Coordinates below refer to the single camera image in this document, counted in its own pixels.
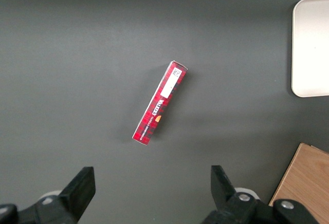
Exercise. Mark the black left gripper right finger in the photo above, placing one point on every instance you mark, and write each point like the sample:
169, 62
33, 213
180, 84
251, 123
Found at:
231, 208

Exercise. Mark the wooden board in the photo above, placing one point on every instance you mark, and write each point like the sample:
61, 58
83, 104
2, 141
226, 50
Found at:
306, 177

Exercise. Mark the red shortbread cookie box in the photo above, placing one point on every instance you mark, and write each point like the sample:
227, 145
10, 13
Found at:
160, 103

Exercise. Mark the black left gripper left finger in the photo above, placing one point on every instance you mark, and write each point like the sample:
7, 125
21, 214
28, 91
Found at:
64, 203

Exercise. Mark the beige rectangular tray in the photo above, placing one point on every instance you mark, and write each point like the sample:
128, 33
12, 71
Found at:
312, 46

